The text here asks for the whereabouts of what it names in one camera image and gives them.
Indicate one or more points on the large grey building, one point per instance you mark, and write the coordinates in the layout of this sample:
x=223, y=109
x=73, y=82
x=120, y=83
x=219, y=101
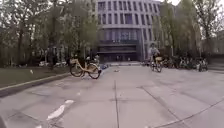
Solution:
x=126, y=26

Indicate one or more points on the row of trees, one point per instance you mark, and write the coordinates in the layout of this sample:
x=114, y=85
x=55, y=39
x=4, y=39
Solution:
x=40, y=30

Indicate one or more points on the grass verge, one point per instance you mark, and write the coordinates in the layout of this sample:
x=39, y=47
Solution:
x=23, y=75

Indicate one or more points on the grey concrete pavement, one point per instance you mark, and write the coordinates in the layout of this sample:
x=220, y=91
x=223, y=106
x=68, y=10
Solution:
x=133, y=100

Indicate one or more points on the yellow ridden bicycle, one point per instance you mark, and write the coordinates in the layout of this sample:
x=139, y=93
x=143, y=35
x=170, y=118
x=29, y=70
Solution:
x=156, y=64

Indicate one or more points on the group of trees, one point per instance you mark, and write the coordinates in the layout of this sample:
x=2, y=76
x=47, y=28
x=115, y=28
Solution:
x=196, y=26

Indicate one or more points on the grey stone kerb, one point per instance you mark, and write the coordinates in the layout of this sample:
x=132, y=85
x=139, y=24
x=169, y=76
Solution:
x=30, y=84

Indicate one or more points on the person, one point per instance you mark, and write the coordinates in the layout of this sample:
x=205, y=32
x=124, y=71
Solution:
x=153, y=51

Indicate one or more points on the row of parked bicycles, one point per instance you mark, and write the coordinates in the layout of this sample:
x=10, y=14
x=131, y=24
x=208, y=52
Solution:
x=186, y=62

